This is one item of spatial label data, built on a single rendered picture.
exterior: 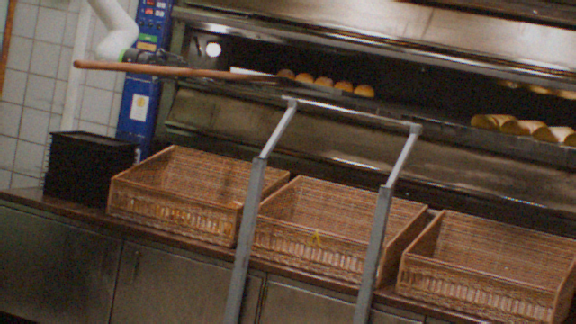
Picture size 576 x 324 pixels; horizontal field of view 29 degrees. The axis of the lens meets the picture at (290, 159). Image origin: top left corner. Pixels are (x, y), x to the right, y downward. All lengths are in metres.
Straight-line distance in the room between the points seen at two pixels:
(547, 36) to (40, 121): 2.27
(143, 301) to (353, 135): 1.06
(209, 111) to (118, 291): 0.89
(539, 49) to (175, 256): 1.57
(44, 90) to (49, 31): 0.26
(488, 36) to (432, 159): 0.52
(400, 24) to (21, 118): 1.82
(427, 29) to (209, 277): 1.27
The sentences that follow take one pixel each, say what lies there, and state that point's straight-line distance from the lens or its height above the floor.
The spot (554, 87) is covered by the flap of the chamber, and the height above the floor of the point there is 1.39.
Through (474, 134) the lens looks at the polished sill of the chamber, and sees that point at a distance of 4.33.
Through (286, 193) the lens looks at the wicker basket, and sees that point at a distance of 4.41.
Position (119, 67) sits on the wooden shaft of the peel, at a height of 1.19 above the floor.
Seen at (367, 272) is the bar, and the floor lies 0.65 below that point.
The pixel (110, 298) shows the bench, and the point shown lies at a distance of 4.36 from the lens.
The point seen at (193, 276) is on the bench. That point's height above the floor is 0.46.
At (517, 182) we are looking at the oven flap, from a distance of 4.30.
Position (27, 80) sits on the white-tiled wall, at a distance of 5.19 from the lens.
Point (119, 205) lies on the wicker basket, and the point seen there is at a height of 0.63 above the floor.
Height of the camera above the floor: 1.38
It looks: 6 degrees down
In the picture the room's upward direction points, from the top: 11 degrees clockwise
